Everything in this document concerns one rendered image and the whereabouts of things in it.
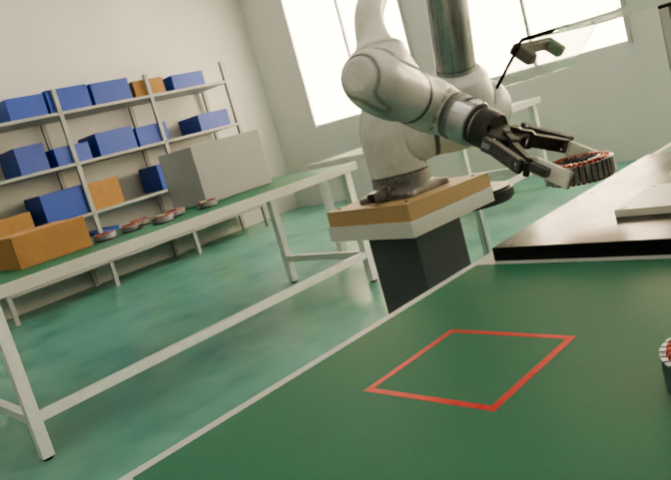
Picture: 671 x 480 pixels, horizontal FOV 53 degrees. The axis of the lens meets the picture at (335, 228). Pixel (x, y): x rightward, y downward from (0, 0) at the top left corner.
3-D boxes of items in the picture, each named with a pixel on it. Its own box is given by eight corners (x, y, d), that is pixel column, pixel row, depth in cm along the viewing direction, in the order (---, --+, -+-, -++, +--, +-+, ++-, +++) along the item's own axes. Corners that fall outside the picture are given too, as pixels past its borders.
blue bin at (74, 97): (37, 122, 670) (30, 99, 666) (77, 114, 697) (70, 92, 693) (51, 114, 638) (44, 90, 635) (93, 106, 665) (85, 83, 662)
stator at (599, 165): (535, 192, 112) (530, 171, 112) (565, 175, 120) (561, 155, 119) (599, 185, 104) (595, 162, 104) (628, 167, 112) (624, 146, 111)
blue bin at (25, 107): (-4, 130, 643) (-11, 109, 639) (33, 122, 667) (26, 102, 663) (11, 121, 612) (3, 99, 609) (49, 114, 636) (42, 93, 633)
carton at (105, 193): (76, 215, 689) (67, 189, 685) (108, 205, 713) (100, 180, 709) (92, 212, 660) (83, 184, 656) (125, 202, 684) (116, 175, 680)
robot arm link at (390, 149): (367, 179, 185) (347, 101, 182) (430, 162, 185) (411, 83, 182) (372, 183, 169) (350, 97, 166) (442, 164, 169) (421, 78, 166)
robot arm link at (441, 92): (454, 146, 132) (420, 134, 122) (394, 119, 141) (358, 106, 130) (477, 94, 130) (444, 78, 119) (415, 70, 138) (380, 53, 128)
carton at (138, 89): (120, 105, 731) (115, 90, 728) (149, 99, 754) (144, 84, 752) (137, 97, 701) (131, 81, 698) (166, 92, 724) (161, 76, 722)
